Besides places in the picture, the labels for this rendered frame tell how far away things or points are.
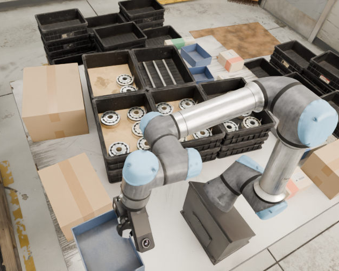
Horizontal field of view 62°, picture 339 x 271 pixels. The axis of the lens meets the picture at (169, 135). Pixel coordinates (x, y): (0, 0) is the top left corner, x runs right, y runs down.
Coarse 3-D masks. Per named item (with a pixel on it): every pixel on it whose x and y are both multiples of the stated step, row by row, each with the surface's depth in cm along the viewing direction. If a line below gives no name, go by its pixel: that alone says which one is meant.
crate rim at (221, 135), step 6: (192, 84) 163; (150, 90) 157; (156, 90) 157; (162, 90) 158; (198, 90) 161; (150, 96) 154; (204, 96) 158; (156, 108) 148; (222, 132) 142; (198, 138) 138; (204, 138) 138; (210, 138) 139; (216, 138) 141; (186, 144) 136; (192, 144) 138
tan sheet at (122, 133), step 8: (120, 112) 158; (104, 128) 150; (120, 128) 151; (128, 128) 151; (104, 136) 146; (112, 136) 147; (120, 136) 147; (128, 136) 148; (128, 144) 144; (136, 144) 145
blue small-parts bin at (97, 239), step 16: (80, 224) 86; (96, 224) 91; (112, 224) 93; (80, 240) 89; (96, 240) 90; (112, 240) 90; (128, 240) 90; (80, 256) 80; (96, 256) 87; (112, 256) 87; (128, 256) 87
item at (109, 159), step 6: (108, 96) 151; (114, 96) 151; (120, 96) 152; (150, 102) 151; (96, 108) 145; (96, 114) 142; (96, 120) 139; (102, 132) 135; (102, 138) 133; (102, 144) 130; (144, 150) 131; (150, 150) 131; (108, 156) 126; (114, 156) 127; (120, 156) 127; (126, 156) 128
